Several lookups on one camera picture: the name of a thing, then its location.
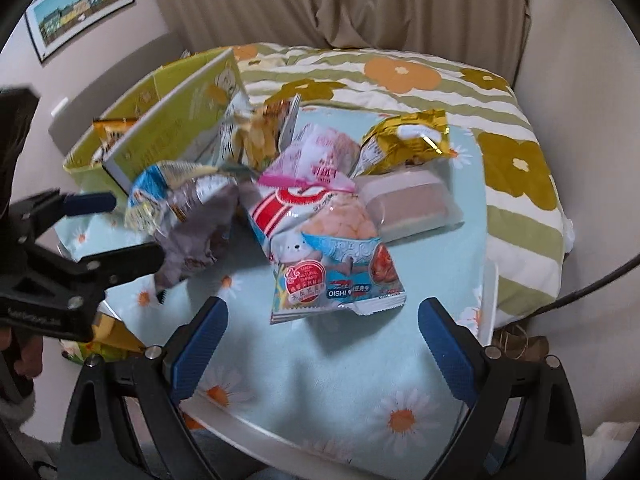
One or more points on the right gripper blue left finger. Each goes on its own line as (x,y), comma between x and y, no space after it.
(191,346)

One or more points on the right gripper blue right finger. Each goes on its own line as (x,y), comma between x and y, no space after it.
(457,353)

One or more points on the blue yellow snack bag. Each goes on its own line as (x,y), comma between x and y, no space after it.
(169,192)

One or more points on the Oishi prawn cracker bag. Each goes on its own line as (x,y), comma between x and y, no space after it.
(324,250)

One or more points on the gold foil snack bag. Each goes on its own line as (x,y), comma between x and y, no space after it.
(404,140)

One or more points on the left hand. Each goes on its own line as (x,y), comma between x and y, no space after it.
(29,363)

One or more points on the light blue daisy tablecloth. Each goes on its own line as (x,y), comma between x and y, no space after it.
(363,390)

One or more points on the floral striped bed quilt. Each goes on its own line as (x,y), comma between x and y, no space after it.
(527,228)

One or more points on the grey headboard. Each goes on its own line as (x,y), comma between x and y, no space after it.
(75,118)

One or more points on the pink wrapped cake pack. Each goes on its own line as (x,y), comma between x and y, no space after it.
(408,202)

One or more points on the green cardboard box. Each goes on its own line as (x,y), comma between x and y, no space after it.
(170,114)

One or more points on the nut snack bag white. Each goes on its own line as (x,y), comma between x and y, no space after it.
(254,136)

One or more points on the pink white candy bag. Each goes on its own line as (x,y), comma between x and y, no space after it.
(318,156)

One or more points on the framed houses picture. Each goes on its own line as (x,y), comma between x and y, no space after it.
(52,24)

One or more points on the beige curtain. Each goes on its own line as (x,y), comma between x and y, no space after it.
(489,34)

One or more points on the white wall switch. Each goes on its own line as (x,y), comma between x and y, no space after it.
(59,106)

